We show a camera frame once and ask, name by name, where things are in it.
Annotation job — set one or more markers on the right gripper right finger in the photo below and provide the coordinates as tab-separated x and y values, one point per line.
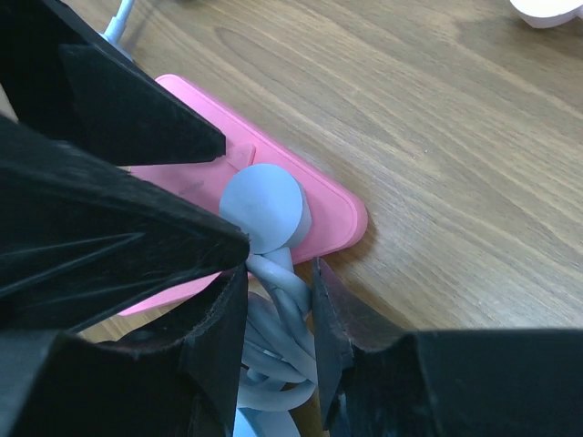
379	379

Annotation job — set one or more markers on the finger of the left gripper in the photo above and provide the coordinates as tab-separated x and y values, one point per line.
82	240
68	83

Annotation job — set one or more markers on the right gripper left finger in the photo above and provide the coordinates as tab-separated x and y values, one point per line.
175	376

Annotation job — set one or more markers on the pink triangular power strip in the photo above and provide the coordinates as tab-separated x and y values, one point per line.
277	198

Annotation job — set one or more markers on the blue round socket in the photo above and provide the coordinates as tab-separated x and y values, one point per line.
253	423

